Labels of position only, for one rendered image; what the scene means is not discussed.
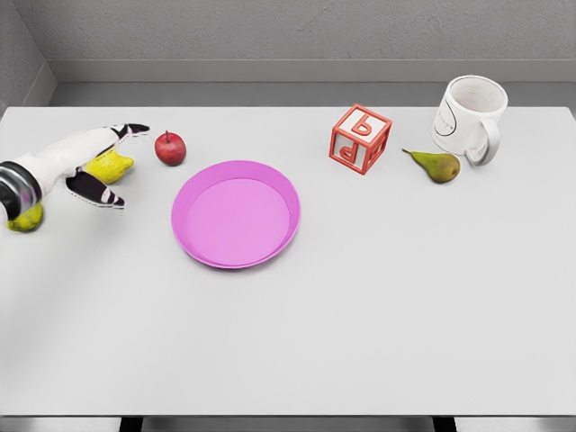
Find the red apple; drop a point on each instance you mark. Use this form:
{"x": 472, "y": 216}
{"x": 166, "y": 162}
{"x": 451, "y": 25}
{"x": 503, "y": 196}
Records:
{"x": 170, "y": 148}

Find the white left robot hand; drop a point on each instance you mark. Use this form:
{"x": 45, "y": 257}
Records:
{"x": 76, "y": 148}

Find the red white letter block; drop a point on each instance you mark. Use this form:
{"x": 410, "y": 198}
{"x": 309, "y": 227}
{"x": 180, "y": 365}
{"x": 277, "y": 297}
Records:
{"x": 357, "y": 141}

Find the yellow lemon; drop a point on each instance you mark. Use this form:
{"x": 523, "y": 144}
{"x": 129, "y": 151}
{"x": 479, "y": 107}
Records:
{"x": 112, "y": 168}

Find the yellow-green round fruit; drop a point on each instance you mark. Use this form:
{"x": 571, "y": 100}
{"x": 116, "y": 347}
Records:
{"x": 28, "y": 221}

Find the white mug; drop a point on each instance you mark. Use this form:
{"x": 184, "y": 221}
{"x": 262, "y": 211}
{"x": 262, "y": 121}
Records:
{"x": 465, "y": 119}

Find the green pear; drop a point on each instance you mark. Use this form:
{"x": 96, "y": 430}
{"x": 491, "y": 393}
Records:
{"x": 440, "y": 167}

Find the pink round plate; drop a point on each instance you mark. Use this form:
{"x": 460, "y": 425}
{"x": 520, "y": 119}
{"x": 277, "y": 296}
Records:
{"x": 236, "y": 216}

